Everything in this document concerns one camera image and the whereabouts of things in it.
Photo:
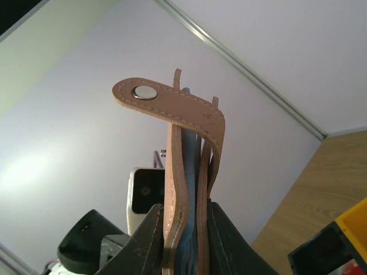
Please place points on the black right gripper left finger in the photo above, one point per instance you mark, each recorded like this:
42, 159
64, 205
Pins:
138, 254

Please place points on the yellow bin with white cards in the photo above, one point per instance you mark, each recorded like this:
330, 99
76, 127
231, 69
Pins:
353, 225

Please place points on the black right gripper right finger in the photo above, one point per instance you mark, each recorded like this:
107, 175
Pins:
229, 253

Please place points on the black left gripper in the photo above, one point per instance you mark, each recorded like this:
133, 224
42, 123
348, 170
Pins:
80, 250

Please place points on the black bin with red cards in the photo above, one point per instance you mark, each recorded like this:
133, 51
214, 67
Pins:
325, 252

